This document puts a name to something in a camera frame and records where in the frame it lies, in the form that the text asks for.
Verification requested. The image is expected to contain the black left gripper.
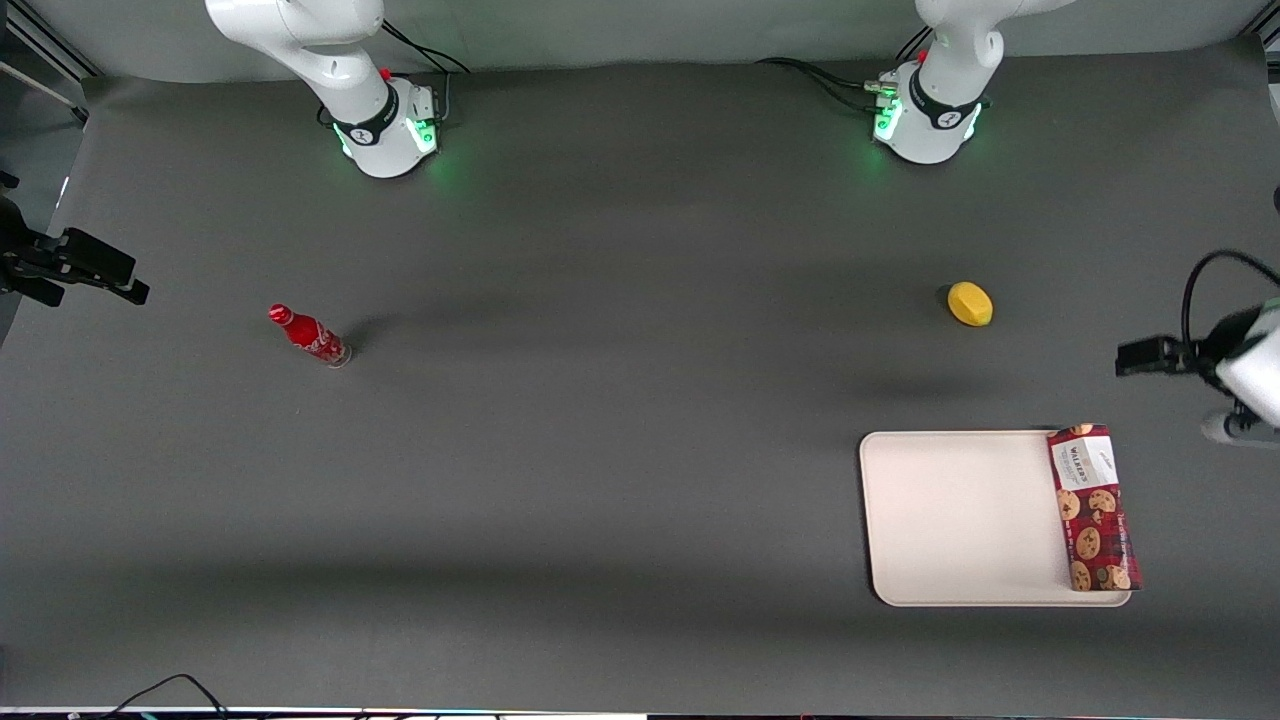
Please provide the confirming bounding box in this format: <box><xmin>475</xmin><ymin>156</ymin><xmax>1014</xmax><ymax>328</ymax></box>
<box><xmin>1116</xmin><ymin>305</ymin><xmax>1263</xmax><ymax>396</ymax></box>

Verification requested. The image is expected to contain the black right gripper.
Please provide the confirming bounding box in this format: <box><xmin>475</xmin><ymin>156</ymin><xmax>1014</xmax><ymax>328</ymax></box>
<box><xmin>0</xmin><ymin>198</ymin><xmax>151</xmax><ymax>307</ymax></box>

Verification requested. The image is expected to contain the red cookie box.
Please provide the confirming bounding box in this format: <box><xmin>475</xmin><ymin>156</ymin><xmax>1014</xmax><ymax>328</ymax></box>
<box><xmin>1047</xmin><ymin>424</ymin><xmax>1143</xmax><ymax>593</ymax></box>

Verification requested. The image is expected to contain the cream rectangular tray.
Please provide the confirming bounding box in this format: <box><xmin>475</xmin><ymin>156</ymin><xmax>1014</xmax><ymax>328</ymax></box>
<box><xmin>859</xmin><ymin>430</ymin><xmax>1133</xmax><ymax>608</ymax></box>

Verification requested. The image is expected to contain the yellow lemon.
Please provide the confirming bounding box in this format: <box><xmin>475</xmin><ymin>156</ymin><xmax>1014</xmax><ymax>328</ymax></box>
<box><xmin>947</xmin><ymin>281</ymin><xmax>995</xmax><ymax>328</ymax></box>

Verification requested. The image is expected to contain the red cola bottle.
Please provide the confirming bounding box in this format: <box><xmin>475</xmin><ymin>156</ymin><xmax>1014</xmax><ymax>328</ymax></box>
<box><xmin>268</xmin><ymin>303</ymin><xmax>353</xmax><ymax>369</ymax></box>

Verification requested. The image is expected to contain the black looped gripper cable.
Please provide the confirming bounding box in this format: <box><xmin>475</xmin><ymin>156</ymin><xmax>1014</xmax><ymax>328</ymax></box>
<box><xmin>1181</xmin><ymin>250</ymin><xmax>1280</xmax><ymax>351</ymax></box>

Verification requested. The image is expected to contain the aluminium frame bar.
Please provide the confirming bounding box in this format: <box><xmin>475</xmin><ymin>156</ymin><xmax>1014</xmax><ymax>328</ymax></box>
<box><xmin>5</xmin><ymin>0</ymin><xmax>103</xmax><ymax>81</ymax></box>
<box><xmin>1240</xmin><ymin>3</ymin><xmax>1280</xmax><ymax>51</ymax></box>

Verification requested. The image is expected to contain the black right arm base cable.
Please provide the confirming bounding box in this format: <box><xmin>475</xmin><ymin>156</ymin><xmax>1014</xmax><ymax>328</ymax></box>
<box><xmin>380</xmin><ymin>18</ymin><xmax>471</xmax><ymax>126</ymax></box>

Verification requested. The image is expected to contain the black arm base cable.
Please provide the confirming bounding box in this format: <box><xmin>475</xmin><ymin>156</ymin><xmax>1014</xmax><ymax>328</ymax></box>
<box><xmin>755</xmin><ymin>56</ymin><xmax>891</xmax><ymax>113</ymax></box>
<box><xmin>380</xmin><ymin>18</ymin><xmax>471</xmax><ymax>126</ymax></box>

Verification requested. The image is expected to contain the thin black table edge cable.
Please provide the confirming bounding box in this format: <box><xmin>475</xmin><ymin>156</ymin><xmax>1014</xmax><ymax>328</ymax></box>
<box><xmin>100</xmin><ymin>673</ymin><xmax>233</xmax><ymax>720</ymax></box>

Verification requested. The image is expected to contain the black left arm base cable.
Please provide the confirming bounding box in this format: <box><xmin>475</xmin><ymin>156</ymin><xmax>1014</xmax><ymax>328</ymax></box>
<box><xmin>755</xmin><ymin>56</ymin><xmax>891</xmax><ymax>113</ymax></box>

